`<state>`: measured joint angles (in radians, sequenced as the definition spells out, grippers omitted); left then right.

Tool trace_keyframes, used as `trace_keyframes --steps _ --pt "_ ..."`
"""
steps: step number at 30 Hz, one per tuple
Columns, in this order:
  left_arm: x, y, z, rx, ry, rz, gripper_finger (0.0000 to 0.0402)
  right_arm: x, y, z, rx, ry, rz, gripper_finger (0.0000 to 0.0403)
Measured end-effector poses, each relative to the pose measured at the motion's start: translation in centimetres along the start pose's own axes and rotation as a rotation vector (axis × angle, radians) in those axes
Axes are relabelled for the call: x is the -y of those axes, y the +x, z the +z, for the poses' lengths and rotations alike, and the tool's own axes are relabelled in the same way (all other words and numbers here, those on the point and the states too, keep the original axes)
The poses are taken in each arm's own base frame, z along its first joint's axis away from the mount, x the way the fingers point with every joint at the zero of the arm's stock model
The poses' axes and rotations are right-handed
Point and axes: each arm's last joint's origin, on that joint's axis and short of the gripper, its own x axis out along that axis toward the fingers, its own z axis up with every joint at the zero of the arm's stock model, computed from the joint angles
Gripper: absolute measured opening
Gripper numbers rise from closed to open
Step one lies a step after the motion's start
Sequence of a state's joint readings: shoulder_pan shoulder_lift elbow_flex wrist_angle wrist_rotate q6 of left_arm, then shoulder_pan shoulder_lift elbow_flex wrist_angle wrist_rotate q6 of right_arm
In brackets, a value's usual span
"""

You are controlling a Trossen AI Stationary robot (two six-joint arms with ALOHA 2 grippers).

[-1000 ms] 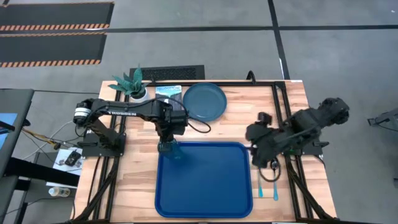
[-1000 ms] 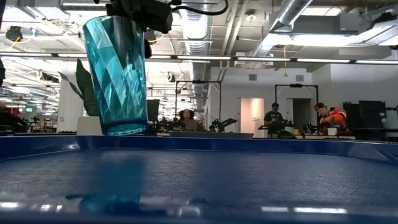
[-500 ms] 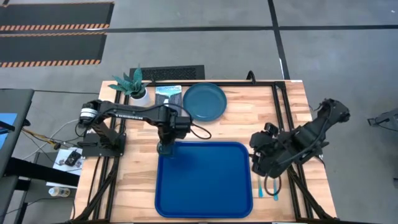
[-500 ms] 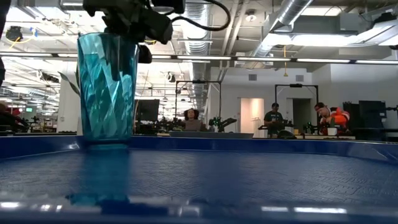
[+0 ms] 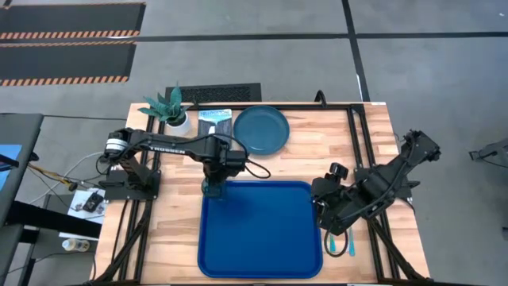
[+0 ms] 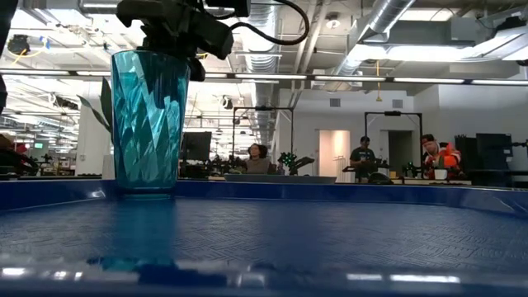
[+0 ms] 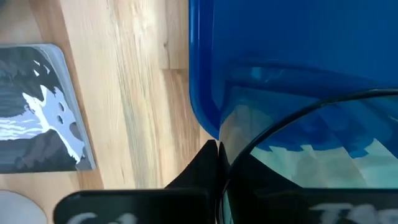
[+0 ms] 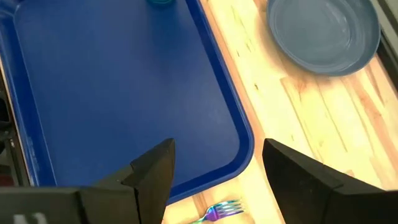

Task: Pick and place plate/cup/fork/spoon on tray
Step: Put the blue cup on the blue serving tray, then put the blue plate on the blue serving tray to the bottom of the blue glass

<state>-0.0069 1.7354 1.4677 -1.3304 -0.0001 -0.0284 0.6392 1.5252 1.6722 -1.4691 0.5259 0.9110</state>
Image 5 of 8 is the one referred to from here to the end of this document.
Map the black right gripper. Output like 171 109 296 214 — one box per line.
310 178 360 237

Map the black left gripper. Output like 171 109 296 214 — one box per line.
202 147 248 195

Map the teal faceted plastic cup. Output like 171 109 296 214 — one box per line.
201 177 228 200

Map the dark teal round plate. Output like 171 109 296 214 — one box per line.
233 105 291 156

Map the blue plastic tray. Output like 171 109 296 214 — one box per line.
197 180 324 279

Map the Yellowstone waterfall picture card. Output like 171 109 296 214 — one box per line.
197 108 233 140

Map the white plant pot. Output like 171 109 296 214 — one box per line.
164 113 192 137

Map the green artificial plant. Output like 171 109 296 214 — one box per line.
137 85 191 124

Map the black floor vent grate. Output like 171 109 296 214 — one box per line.
165 82 263 103

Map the small black device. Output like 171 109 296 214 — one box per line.
82 191 104 212

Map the white paper sheet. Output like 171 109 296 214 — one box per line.
66 188 107 220

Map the clear plastic bottle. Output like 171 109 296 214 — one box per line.
61 237 91 253

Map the grey metal stand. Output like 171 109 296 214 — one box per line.
468 137 508 170

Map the black hazard-striped floor mat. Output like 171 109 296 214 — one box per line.
0 2 147 41
0 41 137 87

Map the grey side desk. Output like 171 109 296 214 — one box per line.
0 113 44 286

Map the blue screen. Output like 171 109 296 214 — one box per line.
0 144 23 190

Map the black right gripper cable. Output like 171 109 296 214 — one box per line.
323 229 350 258

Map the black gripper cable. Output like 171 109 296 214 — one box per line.
323 229 350 258
244 157 272 180

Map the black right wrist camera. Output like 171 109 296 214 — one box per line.
328 161 350 180

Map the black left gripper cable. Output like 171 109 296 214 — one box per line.
244 157 272 180

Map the white floor cable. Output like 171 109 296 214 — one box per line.
29 152 105 204

